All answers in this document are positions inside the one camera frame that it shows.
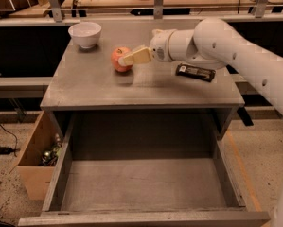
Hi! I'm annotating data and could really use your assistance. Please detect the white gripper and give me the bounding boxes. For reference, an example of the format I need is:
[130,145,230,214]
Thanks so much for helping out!
[120,29,175,65]

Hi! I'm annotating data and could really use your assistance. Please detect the red apple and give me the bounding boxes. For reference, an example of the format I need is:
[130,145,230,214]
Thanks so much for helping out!
[111,47,132,73]

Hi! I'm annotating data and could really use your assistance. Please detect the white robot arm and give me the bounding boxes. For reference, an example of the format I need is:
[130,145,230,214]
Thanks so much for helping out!
[116,18,283,115]

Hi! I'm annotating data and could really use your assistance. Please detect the open grey top drawer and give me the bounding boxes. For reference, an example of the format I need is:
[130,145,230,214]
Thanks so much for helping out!
[19,112,270,227]

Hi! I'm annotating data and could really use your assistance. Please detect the white bowl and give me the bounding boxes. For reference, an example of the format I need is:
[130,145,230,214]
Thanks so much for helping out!
[68,22,102,48]

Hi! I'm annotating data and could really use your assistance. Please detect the grey cabinet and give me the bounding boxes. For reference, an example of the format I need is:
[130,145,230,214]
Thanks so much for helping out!
[41,19,244,131]

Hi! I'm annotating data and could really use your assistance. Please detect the black snack bar wrapper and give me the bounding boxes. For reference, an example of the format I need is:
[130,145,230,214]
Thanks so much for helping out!
[176,63,216,82]

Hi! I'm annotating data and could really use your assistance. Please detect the items inside cardboard box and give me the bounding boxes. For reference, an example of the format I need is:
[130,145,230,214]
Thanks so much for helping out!
[40,133,62,166]

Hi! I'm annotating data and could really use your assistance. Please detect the cardboard box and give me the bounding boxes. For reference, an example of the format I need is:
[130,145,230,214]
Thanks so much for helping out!
[16,112,62,201]

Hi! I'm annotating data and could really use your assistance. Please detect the metal railing frame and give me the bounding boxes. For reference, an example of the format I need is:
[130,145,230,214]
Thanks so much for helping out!
[0,0,283,26]

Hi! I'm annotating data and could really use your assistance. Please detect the black power adapter with cable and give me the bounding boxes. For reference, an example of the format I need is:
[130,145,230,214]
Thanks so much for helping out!
[0,123,19,156]

